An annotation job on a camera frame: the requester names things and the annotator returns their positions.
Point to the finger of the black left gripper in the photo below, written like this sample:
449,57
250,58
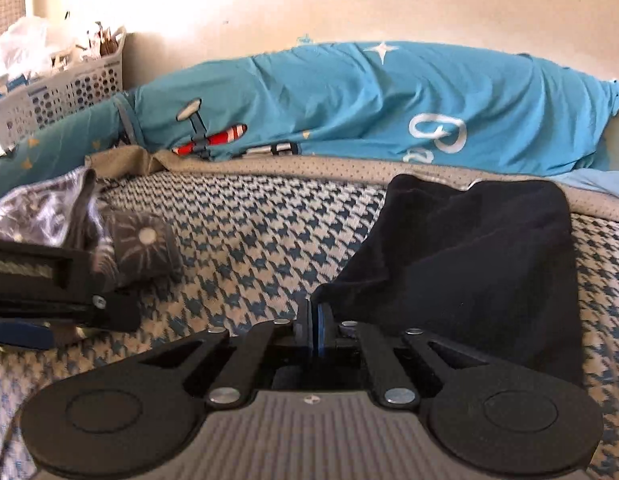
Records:
25,334

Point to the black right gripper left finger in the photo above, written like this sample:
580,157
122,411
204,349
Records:
134,415

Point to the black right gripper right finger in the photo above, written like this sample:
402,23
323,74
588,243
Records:
489,414

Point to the black t-shirt red print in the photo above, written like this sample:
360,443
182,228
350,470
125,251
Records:
492,267

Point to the grey patterned folded garment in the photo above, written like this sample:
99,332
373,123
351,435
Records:
124,247

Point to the teal pillow with triangles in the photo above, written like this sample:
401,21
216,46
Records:
61,147

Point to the grey dotted mattress edge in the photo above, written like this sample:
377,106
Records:
131,160

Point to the white perforated laundry basket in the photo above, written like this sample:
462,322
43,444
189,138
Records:
28,105

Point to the blue houndstooth bed cover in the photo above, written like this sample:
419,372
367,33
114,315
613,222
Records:
252,246

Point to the blue airplane print bolster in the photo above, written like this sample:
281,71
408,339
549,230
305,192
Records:
427,104

